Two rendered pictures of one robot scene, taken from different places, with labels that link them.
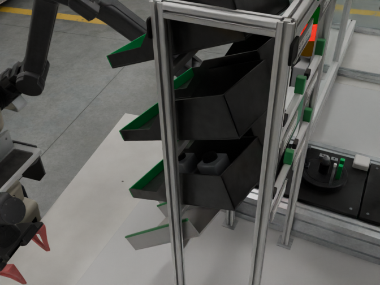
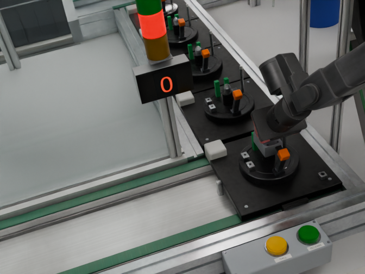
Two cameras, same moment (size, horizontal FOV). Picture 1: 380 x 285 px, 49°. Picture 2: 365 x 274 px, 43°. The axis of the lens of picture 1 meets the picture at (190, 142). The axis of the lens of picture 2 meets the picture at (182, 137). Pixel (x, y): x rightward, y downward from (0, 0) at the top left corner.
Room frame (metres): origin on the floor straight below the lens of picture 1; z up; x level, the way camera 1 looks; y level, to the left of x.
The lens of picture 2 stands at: (1.67, 0.35, 1.73)
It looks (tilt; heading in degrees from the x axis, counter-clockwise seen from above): 38 degrees down; 232
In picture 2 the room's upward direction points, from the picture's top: 10 degrees counter-clockwise
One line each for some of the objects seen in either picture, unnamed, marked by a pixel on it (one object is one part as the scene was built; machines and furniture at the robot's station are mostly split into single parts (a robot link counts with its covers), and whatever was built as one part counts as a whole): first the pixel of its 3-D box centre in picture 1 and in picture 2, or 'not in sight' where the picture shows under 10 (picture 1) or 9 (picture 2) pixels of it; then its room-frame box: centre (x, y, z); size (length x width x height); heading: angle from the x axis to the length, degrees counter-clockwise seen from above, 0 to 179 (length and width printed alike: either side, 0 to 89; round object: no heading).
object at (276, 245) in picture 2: not in sight; (276, 246); (1.20, -0.01, 0.96); 0.04 x 0.04 x 0.02
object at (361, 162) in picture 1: (324, 165); (227, 95); (0.91, -0.40, 1.01); 0.24 x 0.24 x 0.13; 63
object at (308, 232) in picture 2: not in sight; (308, 235); (1.14, 0.02, 0.96); 0.04 x 0.04 x 0.02
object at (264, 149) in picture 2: not in sight; (265, 132); (1.02, -0.18, 1.06); 0.08 x 0.04 x 0.07; 63
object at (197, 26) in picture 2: not in sight; (177, 27); (0.69, -0.83, 1.01); 0.24 x 0.24 x 0.13; 63
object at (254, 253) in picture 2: not in sight; (276, 256); (1.20, -0.01, 0.93); 0.21 x 0.07 x 0.06; 153
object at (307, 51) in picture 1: (307, 45); (156, 44); (1.14, -0.36, 1.28); 0.05 x 0.05 x 0.05
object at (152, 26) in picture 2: (310, 29); (152, 22); (1.14, -0.36, 1.33); 0.05 x 0.05 x 0.05
